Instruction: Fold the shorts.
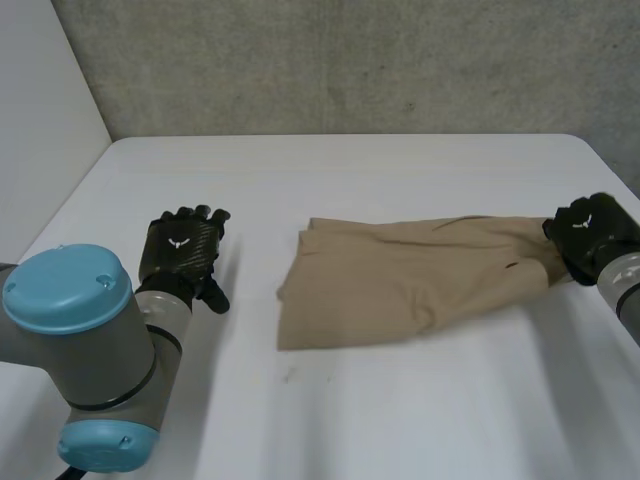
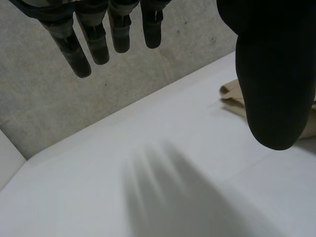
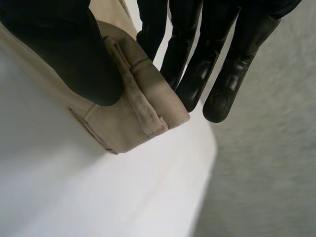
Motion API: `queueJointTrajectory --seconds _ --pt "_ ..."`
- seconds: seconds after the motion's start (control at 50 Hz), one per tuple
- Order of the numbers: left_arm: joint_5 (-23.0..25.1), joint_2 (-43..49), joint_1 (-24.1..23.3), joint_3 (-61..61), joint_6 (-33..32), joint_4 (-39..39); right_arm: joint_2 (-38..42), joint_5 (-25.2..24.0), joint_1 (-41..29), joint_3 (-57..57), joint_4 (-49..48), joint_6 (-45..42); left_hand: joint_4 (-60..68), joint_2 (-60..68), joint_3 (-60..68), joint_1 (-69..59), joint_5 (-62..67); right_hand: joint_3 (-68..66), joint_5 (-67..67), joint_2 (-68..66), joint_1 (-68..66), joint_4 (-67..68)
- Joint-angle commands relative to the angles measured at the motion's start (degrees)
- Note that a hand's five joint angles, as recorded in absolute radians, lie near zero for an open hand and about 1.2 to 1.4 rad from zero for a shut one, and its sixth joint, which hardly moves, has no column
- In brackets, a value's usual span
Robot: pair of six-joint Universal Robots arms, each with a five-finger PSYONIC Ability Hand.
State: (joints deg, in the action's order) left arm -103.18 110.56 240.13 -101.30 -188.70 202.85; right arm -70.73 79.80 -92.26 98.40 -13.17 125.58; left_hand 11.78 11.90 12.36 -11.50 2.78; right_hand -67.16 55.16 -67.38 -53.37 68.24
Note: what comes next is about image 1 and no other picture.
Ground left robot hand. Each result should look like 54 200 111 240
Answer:
136 203 232 316

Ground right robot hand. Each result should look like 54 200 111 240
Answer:
541 192 640 288

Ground beige shorts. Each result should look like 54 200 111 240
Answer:
276 214 574 352

